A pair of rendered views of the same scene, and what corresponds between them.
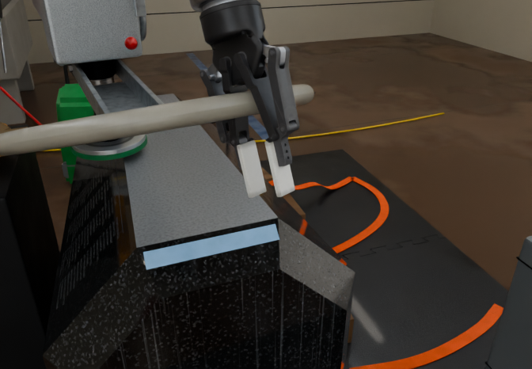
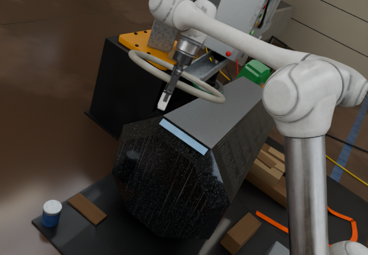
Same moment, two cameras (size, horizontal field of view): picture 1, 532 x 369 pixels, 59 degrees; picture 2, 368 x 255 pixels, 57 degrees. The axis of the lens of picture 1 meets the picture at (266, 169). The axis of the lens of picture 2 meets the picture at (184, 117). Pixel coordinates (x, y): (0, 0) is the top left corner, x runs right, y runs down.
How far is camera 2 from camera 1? 0.99 m
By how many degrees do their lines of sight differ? 37
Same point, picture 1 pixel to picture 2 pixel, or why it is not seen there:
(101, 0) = not seen: hidden behind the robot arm
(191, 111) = (153, 70)
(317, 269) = (211, 181)
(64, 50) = (207, 41)
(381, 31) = not seen: outside the picture
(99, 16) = not seen: hidden behind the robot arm
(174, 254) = (170, 127)
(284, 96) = (172, 82)
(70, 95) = (253, 65)
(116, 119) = (139, 61)
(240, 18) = (178, 57)
